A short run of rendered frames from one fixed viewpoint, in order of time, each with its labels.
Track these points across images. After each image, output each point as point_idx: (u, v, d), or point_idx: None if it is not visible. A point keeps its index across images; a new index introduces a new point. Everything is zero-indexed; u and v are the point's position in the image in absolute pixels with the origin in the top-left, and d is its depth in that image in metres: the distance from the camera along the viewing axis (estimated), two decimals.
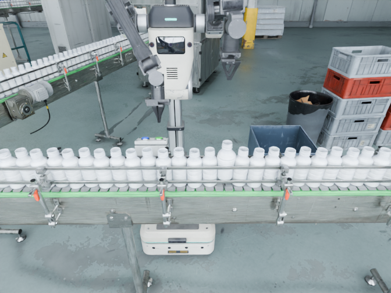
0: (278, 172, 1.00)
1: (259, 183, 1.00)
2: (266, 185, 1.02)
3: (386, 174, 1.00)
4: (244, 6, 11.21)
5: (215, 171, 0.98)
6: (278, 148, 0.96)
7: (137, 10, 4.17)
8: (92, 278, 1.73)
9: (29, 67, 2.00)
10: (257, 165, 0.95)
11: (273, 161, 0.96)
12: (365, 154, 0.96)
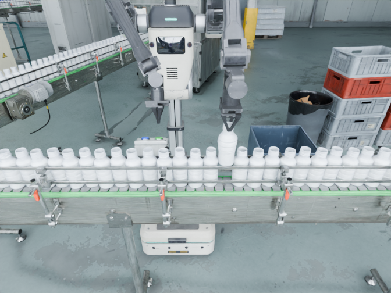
0: (278, 172, 1.00)
1: (259, 183, 1.00)
2: (266, 185, 1.02)
3: (386, 174, 1.00)
4: (244, 6, 11.21)
5: (216, 171, 0.99)
6: (278, 148, 0.96)
7: (137, 10, 4.17)
8: (92, 278, 1.73)
9: (29, 67, 2.00)
10: (256, 165, 0.95)
11: (273, 161, 0.96)
12: (365, 154, 0.96)
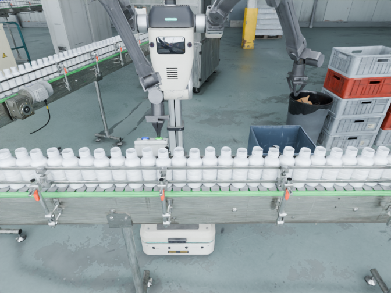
0: (262, 172, 1.00)
1: (243, 183, 1.00)
2: (251, 185, 1.02)
3: (370, 174, 1.00)
4: (244, 6, 11.21)
5: (216, 171, 0.99)
6: (262, 148, 0.96)
7: (137, 10, 4.17)
8: (92, 278, 1.73)
9: (29, 67, 2.00)
10: (240, 165, 0.95)
11: (256, 161, 0.96)
12: (348, 154, 0.96)
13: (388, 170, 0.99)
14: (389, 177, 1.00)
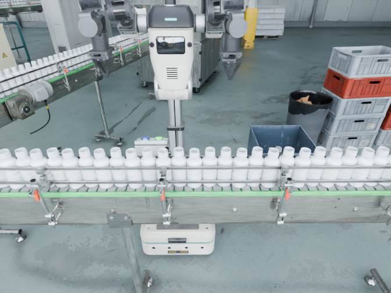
0: (262, 172, 1.00)
1: (243, 183, 1.00)
2: (251, 185, 1.02)
3: (370, 174, 1.00)
4: None
5: (215, 171, 0.99)
6: (262, 148, 0.96)
7: (137, 10, 4.17)
8: (92, 278, 1.73)
9: (29, 67, 2.00)
10: (240, 165, 0.95)
11: (256, 161, 0.96)
12: (348, 154, 0.96)
13: (388, 170, 0.99)
14: (389, 177, 1.00)
